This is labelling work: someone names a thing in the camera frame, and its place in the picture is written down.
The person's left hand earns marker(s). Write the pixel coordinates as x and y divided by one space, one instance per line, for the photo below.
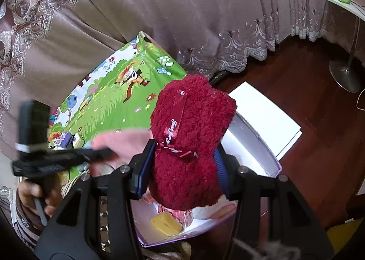
52 197

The white box lid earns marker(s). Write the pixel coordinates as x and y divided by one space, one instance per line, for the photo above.
268 114

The person's left forearm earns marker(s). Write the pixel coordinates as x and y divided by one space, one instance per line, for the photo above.
25 234

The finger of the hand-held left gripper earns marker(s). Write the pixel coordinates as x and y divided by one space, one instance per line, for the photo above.
99 155

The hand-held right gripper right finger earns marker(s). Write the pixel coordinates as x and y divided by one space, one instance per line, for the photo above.
221 168

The yellow plastic object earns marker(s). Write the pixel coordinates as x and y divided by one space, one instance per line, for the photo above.
342 234

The mauve lace-trimmed curtain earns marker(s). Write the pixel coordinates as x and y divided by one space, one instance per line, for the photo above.
199 6

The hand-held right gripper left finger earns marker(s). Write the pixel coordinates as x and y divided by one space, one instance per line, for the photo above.
144 168

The red fluffy socks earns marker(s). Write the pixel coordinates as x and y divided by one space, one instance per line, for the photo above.
205 111

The plain yellow sponge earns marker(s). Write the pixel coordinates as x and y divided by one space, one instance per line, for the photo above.
165 223

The cartoon printed mat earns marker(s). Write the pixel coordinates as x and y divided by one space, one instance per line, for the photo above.
114 97

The beige curtain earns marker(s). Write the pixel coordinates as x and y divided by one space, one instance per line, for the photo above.
71 57

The white side table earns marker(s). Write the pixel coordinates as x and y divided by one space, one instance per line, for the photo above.
346 74

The purple storage box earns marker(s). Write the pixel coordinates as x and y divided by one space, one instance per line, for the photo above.
251 146

